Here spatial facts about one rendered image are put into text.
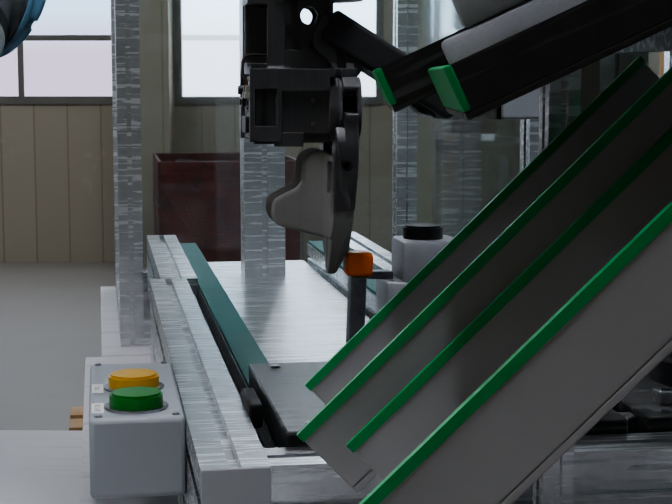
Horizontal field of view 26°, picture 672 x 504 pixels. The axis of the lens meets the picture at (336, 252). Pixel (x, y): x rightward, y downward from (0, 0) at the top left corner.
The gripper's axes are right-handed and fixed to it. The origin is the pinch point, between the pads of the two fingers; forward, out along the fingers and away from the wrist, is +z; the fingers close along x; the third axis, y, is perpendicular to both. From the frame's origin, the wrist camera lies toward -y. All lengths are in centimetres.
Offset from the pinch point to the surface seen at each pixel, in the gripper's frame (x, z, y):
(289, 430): 11.6, 10.3, 5.3
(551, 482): 21.0, 11.9, -9.9
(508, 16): 46.1, -15.7, 0.5
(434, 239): 1.4, -1.3, -6.8
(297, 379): -4.9, 10.3, 2.6
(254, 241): -105, 11, -5
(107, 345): -83, 21, 17
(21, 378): -486, 108, 50
